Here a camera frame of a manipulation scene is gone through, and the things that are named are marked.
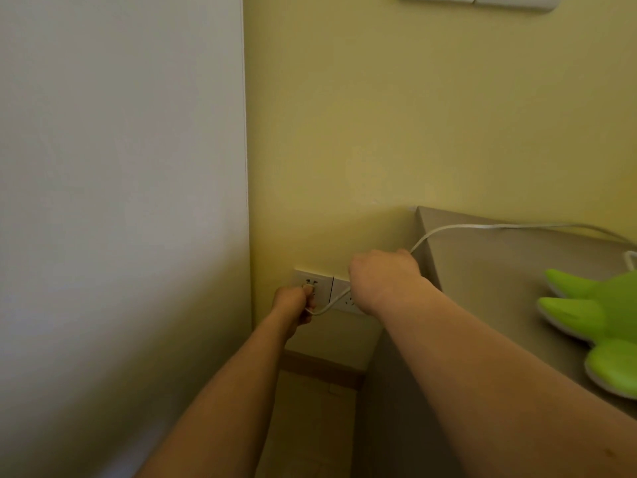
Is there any person's right forearm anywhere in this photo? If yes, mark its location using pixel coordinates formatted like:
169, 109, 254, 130
379, 288, 637, 478

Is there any brown skirting board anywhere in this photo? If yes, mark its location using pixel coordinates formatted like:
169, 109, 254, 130
280, 349, 367, 392

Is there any person's left hand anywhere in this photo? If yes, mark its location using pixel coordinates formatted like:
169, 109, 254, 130
271, 285, 316, 340

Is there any person's right hand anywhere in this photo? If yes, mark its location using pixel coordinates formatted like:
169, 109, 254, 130
347, 249, 442, 320

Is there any white wall switch plate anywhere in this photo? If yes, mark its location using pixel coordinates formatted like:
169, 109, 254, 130
474, 0, 561, 13

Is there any grey bedside cabinet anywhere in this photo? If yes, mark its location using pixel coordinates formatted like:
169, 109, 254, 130
350, 206, 637, 478

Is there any white wall socket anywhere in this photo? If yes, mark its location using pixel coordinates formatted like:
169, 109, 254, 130
330, 278, 370, 316
293, 267, 334, 311

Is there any white power cable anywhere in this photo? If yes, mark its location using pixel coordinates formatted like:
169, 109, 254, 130
304, 222, 637, 316

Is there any person's left forearm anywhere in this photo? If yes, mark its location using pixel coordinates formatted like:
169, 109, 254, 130
134, 311, 295, 478

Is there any green star-shaped plush lamp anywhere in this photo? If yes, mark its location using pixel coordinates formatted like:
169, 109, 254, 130
536, 268, 637, 400

